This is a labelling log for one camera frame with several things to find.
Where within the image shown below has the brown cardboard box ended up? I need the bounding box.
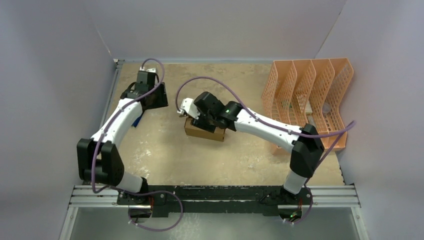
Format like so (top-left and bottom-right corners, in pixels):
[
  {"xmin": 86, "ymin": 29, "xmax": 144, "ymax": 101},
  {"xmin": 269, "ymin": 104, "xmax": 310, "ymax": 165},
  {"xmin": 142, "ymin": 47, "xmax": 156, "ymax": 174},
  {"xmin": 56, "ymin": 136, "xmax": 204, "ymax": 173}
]
[{"xmin": 184, "ymin": 117, "xmax": 226, "ymax": 142}]

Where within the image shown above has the orange plastic file organizer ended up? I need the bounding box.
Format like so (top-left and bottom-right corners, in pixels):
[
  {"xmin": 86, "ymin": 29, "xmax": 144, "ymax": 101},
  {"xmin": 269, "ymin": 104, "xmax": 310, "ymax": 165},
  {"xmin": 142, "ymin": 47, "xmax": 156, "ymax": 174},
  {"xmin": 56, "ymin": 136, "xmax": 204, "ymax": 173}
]
[{"xmin": 261, "ymin": 58, "xmax": 354, "ymax": 135}]

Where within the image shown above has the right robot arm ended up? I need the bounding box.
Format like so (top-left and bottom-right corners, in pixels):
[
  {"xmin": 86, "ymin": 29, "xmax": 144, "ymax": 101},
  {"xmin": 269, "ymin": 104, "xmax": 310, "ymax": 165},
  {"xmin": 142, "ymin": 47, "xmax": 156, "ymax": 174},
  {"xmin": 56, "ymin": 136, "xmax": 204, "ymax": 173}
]
[{"xmin": 181, "ymin": 91, "xmax": 325, "ymax": 204}]

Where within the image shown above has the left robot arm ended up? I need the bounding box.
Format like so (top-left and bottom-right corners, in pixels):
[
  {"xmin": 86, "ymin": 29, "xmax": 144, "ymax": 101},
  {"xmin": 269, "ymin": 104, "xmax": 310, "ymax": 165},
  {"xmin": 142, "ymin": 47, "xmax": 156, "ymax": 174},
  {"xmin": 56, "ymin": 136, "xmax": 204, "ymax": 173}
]
[{"xmin": 76, "ymin": 67, "xmax": 168, "ymax": 205}]

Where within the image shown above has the blue stapler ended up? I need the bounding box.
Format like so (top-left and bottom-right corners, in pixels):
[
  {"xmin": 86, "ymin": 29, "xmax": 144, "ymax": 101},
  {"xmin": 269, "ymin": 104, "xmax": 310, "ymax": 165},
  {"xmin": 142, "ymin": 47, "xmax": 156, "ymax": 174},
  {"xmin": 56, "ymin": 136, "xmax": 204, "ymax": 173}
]
[{"xmin": 131, "ymin": 113, "xmax": 143, "ymax": 128}]

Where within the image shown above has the purple round item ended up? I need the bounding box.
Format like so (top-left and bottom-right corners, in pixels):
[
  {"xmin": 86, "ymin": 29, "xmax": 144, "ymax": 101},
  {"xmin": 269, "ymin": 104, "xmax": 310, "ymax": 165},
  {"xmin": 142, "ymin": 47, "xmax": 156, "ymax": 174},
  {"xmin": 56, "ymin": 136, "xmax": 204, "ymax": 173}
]
[{"xmin": 321, "ymin": 102, "xmax": 332, "ymax": 115}]

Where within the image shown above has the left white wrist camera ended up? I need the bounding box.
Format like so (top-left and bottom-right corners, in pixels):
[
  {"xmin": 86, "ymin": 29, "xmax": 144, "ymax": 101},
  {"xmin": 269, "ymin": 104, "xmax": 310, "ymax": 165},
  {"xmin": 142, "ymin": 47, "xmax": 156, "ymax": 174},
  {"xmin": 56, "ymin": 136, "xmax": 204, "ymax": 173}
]
[{"xmin": 139, "ymin": 67, "xmax": 157, "ymax": 73}]

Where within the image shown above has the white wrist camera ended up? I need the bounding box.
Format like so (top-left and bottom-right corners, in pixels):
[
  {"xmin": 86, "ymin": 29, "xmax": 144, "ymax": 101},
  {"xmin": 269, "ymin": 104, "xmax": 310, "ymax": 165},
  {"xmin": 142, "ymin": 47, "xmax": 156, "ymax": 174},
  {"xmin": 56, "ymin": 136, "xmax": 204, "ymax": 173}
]
[
  {"xmin": 139, "ymin": 67, "xmax": 157, "ymax": 73},
  {"xmin": 177, "ymin": 98, "xmax": 201, "ymax": 120}
]

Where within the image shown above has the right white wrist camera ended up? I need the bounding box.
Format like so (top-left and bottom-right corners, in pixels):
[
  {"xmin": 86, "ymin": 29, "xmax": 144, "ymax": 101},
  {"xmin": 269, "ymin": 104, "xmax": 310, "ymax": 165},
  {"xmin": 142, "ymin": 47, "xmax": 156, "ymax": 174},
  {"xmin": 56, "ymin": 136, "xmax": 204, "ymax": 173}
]
[{"xmin": 177, "ymin": 98, "xmax": 201, "ymax": 120}]

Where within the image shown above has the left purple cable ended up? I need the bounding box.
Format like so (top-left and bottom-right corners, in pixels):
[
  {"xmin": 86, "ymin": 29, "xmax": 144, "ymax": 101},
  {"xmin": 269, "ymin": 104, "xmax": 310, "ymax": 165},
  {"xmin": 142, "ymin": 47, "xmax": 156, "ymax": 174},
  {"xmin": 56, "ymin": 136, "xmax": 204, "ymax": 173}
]
[{"xmin": 90, "ymin": 58, "xmax": 184, "ymax": 233}]

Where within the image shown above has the purple cable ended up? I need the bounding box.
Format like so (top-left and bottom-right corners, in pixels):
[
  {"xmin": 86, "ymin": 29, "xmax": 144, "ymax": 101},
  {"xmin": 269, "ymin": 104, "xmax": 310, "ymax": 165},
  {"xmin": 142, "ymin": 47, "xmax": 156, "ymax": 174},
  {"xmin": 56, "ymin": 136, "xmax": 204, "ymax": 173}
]
[
  {"xmin": 90, "ymin": 58, "xmax": 184, "ymax": 233},
  {"xmin": 175, "ymin": 76, "xmax": 357, "ymax": 226}
]

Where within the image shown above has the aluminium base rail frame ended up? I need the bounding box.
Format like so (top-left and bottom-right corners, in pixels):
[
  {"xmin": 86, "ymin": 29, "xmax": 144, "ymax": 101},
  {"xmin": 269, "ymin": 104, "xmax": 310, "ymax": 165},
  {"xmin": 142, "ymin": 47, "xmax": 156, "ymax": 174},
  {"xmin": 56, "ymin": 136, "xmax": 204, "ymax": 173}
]
[{"xmin": 60, "ymin": 185, "xmax": 369, "ymax": 240}]

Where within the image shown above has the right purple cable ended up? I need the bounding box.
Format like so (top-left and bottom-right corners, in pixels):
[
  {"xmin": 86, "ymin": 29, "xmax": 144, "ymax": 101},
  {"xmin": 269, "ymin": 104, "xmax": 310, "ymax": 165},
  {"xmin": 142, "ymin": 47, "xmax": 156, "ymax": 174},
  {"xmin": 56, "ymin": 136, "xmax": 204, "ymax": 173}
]
[{"xmin": 175, "ymin": 76, "xmax": 357, "ymax": 226}]

